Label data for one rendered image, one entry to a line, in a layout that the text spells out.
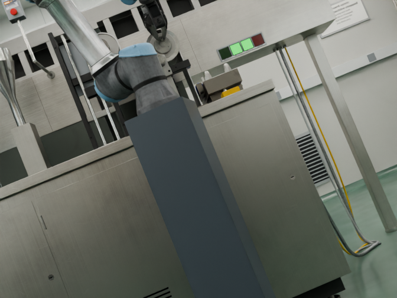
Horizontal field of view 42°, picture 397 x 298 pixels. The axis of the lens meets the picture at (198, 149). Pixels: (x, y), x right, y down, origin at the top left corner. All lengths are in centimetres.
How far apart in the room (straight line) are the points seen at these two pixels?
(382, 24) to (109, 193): 401
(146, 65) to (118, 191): 55
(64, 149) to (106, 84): 92
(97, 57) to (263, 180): 77
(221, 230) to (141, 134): 38
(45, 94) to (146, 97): 113
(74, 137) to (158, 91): 107
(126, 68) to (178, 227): 53
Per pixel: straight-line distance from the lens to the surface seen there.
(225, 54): 265
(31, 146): 240
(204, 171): 155
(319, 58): 290
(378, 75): 536
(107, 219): 199
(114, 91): 176
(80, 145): 262
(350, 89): 524
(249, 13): 273
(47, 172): 201
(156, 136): 158
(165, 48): 229
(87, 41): 177
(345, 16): 539
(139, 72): 165
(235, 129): 199
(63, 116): 265
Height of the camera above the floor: 65
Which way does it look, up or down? 3 degrees up
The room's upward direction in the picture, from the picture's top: 22 degrees counter-clockwise
